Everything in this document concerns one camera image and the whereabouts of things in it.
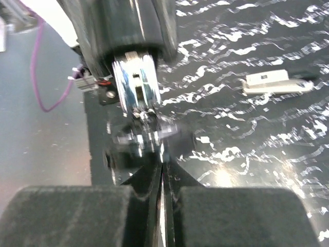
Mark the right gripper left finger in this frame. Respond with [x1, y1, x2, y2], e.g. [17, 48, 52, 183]
[1, 165, 161, 246]

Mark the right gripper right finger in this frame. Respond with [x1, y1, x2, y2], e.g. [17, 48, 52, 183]
[163, 162, 320, 246]

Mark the black stapler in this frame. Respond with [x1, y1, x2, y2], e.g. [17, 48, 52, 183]
[59, 1, 195, 168]

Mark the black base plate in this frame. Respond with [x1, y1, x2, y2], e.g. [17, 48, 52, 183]
[71, 43, 121, 186]

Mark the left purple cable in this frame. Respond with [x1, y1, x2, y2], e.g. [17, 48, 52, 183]
[17, 0, 84, 113]

